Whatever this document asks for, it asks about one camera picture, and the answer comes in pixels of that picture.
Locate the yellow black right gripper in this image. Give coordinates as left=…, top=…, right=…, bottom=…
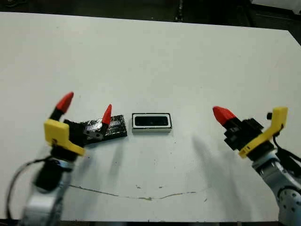
left=212, top=106, right=289, bottom=159

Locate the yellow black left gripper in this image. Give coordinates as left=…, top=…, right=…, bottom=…
left=43, top=91, right=113, bottom=157

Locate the glossy black box lid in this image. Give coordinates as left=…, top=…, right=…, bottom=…
left=64, top=113, right=128, bottom=145

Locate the black slim camera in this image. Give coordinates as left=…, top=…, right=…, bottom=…
left=135, top=115, right=170, bottom=128

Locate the black stand leg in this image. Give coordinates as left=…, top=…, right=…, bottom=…
left=174, top=0, right=185, bottom=22

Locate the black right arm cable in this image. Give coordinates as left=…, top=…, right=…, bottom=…
left=272, top=134, right=301, bottom=170

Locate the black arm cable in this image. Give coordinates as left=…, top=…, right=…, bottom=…
left=5, top=158, right=55, bottom=220
left=272, top=134, right=301, bottom=170

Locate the white lined camera box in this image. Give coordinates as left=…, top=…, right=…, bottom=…
left=131, top=112, right=173, bottom=135

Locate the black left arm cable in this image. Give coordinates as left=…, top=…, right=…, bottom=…
left=5, top=158, right=55, bottom=220

